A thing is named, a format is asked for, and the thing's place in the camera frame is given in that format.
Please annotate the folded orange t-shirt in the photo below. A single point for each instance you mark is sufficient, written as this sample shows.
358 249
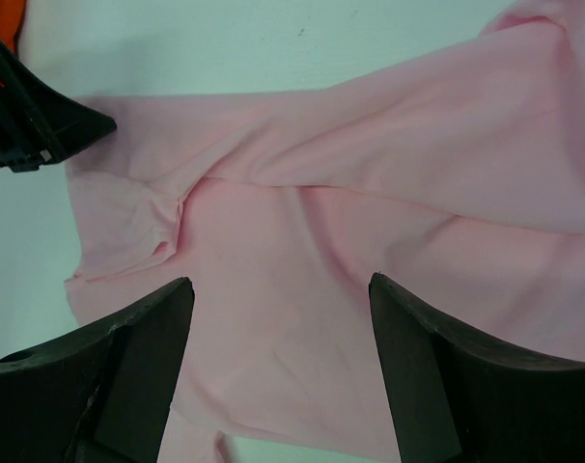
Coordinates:
12 17

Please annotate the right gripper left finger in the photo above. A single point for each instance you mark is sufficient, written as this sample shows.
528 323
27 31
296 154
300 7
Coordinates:
101 393

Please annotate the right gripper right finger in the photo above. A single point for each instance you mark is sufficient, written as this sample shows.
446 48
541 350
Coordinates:
458 394

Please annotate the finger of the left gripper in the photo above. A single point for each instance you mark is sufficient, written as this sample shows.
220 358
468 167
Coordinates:
39 126

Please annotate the pink t-shirt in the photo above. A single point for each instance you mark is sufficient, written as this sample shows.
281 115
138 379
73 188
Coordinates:
459 174

